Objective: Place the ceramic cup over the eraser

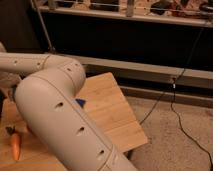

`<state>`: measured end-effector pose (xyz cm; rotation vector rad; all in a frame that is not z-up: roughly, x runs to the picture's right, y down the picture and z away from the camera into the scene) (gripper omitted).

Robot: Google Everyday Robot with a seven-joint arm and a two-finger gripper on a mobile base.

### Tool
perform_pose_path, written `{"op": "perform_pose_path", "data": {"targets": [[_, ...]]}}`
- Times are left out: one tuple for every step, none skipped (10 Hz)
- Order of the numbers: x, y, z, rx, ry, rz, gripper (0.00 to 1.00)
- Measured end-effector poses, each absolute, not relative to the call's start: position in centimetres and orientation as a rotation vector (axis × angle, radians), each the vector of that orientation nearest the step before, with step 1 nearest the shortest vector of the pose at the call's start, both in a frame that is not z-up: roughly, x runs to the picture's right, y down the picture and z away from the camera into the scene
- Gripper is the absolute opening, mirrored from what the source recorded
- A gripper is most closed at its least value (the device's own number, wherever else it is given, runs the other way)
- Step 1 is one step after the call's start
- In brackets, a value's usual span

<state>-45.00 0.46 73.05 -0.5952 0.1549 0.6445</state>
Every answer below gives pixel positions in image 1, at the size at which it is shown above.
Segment black power cable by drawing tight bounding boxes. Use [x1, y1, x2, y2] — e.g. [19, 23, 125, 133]
[138, 26, 213, 164]

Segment wooden table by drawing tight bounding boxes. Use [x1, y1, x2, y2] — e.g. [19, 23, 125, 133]
[0, 73, 148, 171]

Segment orange toy carrot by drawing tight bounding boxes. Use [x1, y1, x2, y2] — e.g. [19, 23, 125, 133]
[6, 127, 21, 161]

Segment blue eraser block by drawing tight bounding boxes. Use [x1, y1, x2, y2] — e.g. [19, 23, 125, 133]
[76, 99, 86, 108]

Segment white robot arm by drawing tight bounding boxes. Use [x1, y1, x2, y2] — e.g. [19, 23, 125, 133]
[0, 52, 137, 171]

